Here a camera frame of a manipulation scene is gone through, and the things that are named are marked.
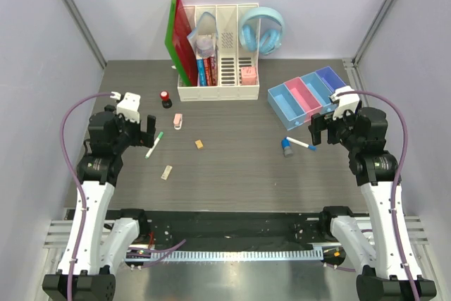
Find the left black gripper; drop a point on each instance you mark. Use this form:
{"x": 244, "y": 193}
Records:
{"x": 141, "y": 137}

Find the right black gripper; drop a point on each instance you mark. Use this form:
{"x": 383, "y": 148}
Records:
{"x": 321, "y": 122}

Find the blue white marker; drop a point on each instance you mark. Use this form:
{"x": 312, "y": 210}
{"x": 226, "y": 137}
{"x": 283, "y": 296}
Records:
{"x": 300, "y": 143}

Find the pink drawer bin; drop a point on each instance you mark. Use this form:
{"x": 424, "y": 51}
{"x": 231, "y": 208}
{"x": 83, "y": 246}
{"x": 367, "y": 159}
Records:
{"x": 304, "y": 97}

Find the light blue drawer bin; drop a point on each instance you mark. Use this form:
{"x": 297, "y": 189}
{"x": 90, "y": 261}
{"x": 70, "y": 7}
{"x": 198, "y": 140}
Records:
{"x": 286, "y": 107}

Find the beige long eraser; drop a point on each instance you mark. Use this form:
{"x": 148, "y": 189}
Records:
{"x": 166, "y": 172}

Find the small tan eraser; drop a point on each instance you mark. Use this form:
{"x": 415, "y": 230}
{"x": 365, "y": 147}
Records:
{"x": 199, "y": 144}

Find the purple drawer bin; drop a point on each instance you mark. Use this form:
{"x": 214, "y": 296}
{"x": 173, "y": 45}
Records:
{"x": 330, "y": 78}

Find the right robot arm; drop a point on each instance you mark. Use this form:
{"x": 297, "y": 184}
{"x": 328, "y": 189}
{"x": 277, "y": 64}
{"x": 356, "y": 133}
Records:
{"x": 385, "y": 266}

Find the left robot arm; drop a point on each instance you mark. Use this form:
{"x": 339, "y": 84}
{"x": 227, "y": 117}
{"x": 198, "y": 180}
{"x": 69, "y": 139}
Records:
{"x": 88, "y": 268}

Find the green white marker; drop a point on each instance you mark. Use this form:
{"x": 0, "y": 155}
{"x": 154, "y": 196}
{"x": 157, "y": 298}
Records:
{"x": 156, "y": 142}

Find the red black stamp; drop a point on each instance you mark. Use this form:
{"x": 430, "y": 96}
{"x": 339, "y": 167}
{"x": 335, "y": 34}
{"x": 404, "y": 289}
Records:
{"x": 165, "y": 100}

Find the pink stapler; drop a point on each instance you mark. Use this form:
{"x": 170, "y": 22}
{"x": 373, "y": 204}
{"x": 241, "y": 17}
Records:
{"x": 178, "y": 121}

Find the blue grey glue stick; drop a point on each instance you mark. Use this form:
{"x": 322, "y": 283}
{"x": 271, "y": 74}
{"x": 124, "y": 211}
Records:
{"x": 287, "y": 150}

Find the pink cube box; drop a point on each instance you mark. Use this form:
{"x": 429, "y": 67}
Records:
{"x": 248, "y": 75}

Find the white file organizer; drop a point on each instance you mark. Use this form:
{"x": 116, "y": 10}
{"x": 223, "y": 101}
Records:
{"x": 231, "y": 56}

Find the green red folder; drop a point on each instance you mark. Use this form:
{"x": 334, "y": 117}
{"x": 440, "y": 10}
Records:
{"x": 178, "y": 46}

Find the clear zip pouch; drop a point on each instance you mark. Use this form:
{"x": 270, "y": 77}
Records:
{"x": 203, "y": 38}

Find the light blue headphones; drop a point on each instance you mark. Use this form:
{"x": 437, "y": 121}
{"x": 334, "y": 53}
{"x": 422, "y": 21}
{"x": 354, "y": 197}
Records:
{"x": 252, "y": 38}

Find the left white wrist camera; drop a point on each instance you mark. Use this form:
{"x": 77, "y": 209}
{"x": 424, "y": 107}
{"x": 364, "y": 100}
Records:
{"x": 128, "y": 106}

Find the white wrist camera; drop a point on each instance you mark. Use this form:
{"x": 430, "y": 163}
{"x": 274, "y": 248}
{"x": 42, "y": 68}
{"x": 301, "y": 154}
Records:
{"x": 128, "y": 106}
{"x": 345, "y": 99}

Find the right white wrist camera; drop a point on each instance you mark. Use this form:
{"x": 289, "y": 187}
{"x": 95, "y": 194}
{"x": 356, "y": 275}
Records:
{"x": 345, "y": 99}

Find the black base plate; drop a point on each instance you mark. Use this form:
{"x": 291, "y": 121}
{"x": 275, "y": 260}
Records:
{"x": 208, "y": 231}

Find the white slotted cable duct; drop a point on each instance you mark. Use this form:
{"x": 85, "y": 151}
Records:
{"x": 315, "y": 254}

